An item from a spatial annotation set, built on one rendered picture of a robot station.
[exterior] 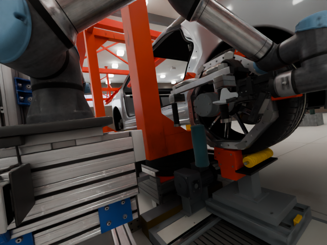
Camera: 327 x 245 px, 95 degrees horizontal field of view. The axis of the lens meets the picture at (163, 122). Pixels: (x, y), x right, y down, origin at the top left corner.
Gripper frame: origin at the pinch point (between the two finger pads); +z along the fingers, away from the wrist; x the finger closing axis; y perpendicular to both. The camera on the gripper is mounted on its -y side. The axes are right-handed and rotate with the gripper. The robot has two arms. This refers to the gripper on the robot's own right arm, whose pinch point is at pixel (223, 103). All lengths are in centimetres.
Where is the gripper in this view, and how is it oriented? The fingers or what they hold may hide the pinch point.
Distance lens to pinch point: 69.8
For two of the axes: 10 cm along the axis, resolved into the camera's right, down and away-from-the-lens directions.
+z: -5.4, 0.7, 8.4
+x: -8.3, 1.1, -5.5
